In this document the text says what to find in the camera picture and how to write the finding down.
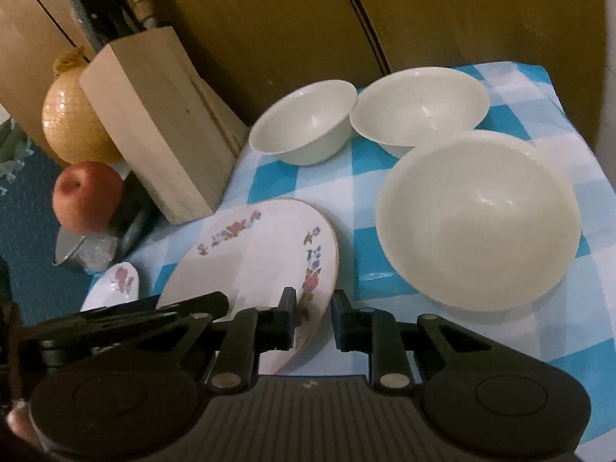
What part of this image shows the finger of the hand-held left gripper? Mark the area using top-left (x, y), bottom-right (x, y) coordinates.
top-left (82, 291), bottom-right (230, 335)

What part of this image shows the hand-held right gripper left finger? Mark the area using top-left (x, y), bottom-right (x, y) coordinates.
top-left (130, 287), bottom-right (298, 392)

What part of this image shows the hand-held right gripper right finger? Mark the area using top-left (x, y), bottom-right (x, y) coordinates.
top-left (330, 290), bottom-right (512, 392)

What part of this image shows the large floral plate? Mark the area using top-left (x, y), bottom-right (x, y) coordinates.
top-left (156, 198), bottom-right (341, 375)

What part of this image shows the small floral plate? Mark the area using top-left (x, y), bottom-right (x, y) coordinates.
top-left (79, 262), bottom-right (141, 313)

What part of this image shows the large white bowl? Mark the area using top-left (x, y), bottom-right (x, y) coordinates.
top-left (375, 130), bottom-right (582, 313)

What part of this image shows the person's left hand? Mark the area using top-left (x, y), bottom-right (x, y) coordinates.
top-left (5, 397), bottom-right (34, 444)

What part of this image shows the steel pot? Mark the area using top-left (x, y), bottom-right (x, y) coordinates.
top-left (53, 228), bottom-right (121, 273)

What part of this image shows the teal textured cloth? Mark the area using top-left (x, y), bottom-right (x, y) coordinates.
top-left (0, 142), bottom-right (99, 328)

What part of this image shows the blue white checkered tablecloth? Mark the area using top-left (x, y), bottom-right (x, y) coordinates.
top-left (87, 60), bottom-right (616, 448)

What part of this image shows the red apple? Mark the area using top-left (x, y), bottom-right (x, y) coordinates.
top-left (53, 161), bottom-right (125, 234)

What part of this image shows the wooden knife block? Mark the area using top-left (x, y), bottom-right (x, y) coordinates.
top-left (79, 26), bottom-right (251, 226)

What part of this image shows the pale green plant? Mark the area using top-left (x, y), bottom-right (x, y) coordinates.
top-left (0, 118), bottom-right (34, 196)

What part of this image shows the wooden cabinet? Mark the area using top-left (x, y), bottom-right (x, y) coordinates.
top-left (0, 0), bottom-right (616, 155)

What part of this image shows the black-handled knife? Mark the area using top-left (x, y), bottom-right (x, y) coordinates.
top-left (70, 0), bottom-right (139, 55)

